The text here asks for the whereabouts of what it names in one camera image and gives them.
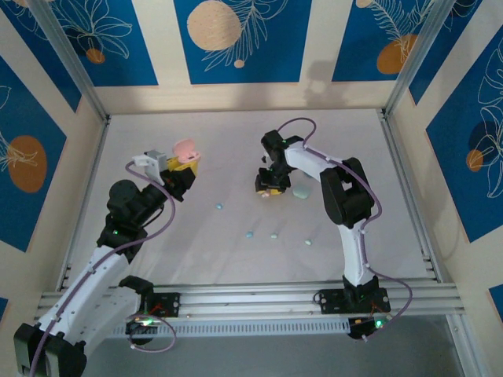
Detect pink earbud charging case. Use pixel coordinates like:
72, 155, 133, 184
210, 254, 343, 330
172, 139, 204, 163

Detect black controller board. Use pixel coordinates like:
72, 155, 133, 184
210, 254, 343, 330
124, 317, 160, 346
347, 315, 392, 342

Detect aluminium side rail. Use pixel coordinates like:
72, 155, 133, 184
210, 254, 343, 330
376, 108, 444, 282
57, 116, 112, 291

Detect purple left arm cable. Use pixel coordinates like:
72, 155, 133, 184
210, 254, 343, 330
27, 159, 177, 377

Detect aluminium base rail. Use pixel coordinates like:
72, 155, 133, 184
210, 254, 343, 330
33, 279, 461, 317

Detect grey slotted cable duct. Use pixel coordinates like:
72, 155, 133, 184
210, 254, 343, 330
105, 317, 353, 339

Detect aluminium frame post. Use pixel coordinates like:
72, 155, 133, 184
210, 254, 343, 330
380, 0, 460, 117
27, 0, 112, 123

